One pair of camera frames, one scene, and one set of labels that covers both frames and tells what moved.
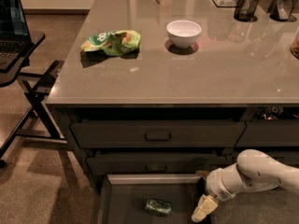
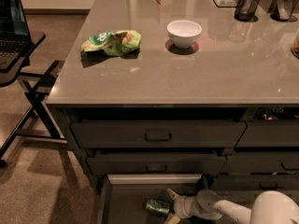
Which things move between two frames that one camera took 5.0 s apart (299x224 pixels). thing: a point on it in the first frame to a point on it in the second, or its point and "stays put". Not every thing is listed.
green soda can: x=158 y=207 stays put
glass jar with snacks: x=294 y=47 stays put
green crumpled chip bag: x=113 y=42 stays put
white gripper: x=215 y=186 to x=184 y=206
